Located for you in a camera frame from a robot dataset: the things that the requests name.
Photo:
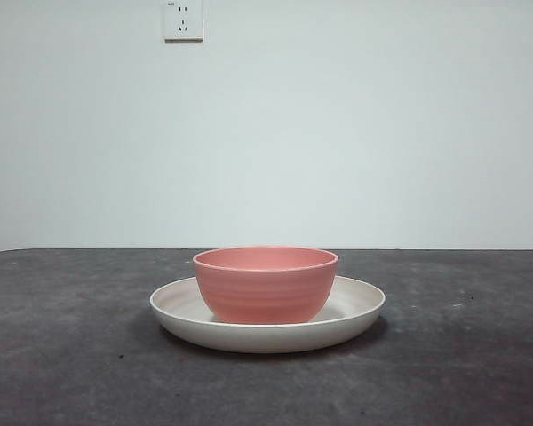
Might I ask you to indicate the red ribbed bowl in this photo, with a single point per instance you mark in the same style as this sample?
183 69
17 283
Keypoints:
266 293

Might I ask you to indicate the white round plate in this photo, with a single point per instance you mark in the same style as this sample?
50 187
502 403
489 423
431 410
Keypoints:
248 338

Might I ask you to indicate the white wall socket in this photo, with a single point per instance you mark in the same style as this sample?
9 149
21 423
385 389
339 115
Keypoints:
183 22

